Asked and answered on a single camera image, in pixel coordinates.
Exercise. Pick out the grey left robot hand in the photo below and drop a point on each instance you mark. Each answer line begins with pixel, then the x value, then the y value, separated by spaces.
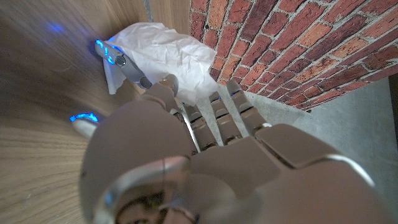
pixel 236 174

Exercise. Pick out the red brick printed backdrop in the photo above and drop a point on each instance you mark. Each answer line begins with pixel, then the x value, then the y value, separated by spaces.
pixel 295 40

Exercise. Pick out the white tissue sheet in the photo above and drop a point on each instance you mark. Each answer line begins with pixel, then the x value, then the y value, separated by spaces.
pixel 168 49

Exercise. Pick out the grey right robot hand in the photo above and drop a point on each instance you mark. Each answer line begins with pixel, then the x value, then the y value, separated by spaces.
pixel 130 68

